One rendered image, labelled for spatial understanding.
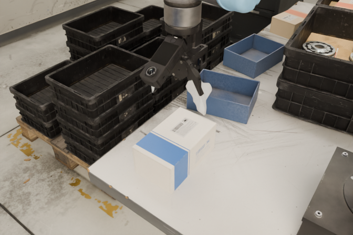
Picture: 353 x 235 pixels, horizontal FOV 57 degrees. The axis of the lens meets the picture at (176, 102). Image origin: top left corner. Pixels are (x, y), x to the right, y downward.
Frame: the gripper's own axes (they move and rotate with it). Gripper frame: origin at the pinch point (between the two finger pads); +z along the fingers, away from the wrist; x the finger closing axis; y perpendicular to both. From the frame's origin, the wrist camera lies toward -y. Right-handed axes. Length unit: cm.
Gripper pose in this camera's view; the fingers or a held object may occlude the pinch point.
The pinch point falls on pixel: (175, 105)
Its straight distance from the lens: 76.6
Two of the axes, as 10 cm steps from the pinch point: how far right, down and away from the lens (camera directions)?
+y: 5.9, -4.8, 6.5
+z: 0.0, 8.0, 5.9
